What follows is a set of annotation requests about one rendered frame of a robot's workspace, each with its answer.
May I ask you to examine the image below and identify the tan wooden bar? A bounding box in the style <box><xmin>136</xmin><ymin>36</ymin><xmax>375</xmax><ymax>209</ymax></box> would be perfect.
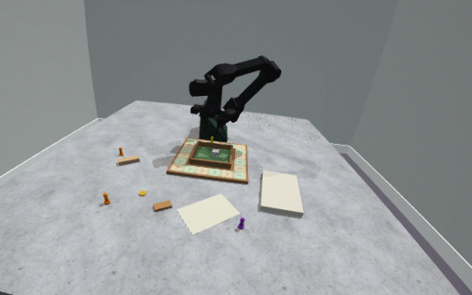
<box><xmin>118</xmin><ymin>156</ymin><xmax>140</xmax><ymax>166</ymax></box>

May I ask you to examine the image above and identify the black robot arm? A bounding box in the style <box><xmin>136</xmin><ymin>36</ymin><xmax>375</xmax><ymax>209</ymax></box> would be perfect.
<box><xmin>189</xmin><ymin>55</ymin><xmax>281</xmax><ymax>128</ymax></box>

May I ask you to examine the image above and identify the brown wooden block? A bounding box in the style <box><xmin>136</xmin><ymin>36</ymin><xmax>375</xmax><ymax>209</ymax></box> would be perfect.
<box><xmin>153</xmin><ymin>200</ymin><xmax>172</xmax><ymax>212</ymax></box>

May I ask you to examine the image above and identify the cream paper sheet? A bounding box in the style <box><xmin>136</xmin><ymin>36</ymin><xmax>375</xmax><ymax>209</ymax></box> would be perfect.
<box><xmin>177</xmin><ymin>193</ymin><xmax>240</xmax><ymax>235</ymax></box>

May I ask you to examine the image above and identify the purple game pawn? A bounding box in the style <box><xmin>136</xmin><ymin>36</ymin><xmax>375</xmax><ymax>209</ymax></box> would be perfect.
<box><xmin>238</xmin><ymin>218</ymin><xmax>245</xmax><ymax>230</ymax></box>

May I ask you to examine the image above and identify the cream flat rectangular card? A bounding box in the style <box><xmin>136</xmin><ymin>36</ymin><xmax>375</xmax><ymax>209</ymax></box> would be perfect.
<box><xmin>259</xmin><ymin>170</ymin><xmax>304</xmax><ymax>218</ymax></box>

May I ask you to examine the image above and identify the cream board square track with arrows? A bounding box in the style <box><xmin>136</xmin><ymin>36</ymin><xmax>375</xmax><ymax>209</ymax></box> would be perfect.
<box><xmin>167</xmin><ymin>137</ymin><xmax>249</xmax><ymax>184</ymax></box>

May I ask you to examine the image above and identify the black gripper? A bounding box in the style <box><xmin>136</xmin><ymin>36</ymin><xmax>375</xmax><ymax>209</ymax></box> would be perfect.
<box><xmin>191</xmin><ymin>96</ymin><xmax>236</xmax><ymax>131</ymax></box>

